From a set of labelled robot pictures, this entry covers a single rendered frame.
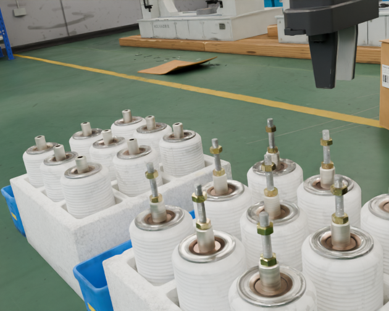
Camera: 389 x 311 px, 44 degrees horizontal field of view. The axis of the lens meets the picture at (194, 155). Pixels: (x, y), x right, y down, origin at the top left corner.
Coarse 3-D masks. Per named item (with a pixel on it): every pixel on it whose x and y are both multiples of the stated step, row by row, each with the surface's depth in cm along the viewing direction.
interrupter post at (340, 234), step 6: (348, 222) 57; (336, 228) 57; (342, 228) 56; (348, 228) 57; (336, 234) 57; (342, 234) 57; (348, 234) 57; (336, 240) 57; (342, 240) 57; (348, 240) 57; (336, 246) 58; (342, 246) 57
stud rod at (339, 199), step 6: (336, 180) 55; (342, 180) 55; (336, 186) 55; (342, 186) 55; (336, 198) 56; (342, 198) 56; (336, 204) 56; (342, 204) 56; (336, 210) 57; (342, 210) 56; (342, 216) 56
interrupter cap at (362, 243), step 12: (324, 228) 61; (360, 228) 60; (312, 240) 59; (324, 240) 59; (360, 240) 58; (372, 240) 57; (324, 252) 56; (336, 252) 56; (348, 252) 55; (360, 252) 55
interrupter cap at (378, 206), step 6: (372, 198) 67; (378, 198) 67; (384, 198) 66; (372, 204) 65; (378, 204) 65; (384, 204) 65; (372, 210) 64; (378, 210) 64; (384, 210) 64; (378, 216) 63; (384, 216) 62
